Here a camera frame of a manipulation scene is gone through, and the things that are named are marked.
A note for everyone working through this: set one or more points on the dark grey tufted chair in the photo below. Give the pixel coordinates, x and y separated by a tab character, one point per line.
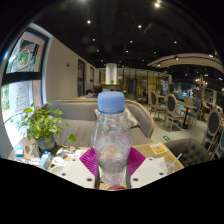
190	151

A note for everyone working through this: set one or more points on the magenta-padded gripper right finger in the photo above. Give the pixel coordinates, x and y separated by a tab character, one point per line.
146	170

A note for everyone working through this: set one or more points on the yellow square table sticker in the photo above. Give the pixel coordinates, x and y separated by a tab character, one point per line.
158	148

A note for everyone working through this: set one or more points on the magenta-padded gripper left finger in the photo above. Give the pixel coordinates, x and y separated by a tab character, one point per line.
78	171

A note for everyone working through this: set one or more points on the white round column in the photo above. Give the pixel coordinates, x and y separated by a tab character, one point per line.
111	73

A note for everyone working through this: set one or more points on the clear plastic cup with straw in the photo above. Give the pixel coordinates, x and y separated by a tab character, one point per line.
171	165

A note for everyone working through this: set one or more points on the printed paper menu sheet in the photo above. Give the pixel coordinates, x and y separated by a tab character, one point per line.
70	155

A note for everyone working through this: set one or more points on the small blue white carton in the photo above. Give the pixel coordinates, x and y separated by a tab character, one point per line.
45	160

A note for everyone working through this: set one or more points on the group of ceiling lights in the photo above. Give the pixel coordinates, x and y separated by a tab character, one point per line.
156	4

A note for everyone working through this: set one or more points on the grey curved sofa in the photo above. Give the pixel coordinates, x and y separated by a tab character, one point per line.
75	113

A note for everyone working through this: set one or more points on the window with colourful posters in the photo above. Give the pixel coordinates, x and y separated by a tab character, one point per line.
23	73

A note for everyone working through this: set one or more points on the person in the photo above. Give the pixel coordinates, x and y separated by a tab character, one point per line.
95	90

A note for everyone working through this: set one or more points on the group of dining chairs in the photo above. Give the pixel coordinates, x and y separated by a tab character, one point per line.
171	106

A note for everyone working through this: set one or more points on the green potted plant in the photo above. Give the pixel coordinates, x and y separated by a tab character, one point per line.
41	125

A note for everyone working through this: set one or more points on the clear blue-capped water bottle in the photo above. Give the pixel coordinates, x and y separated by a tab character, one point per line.
111	143

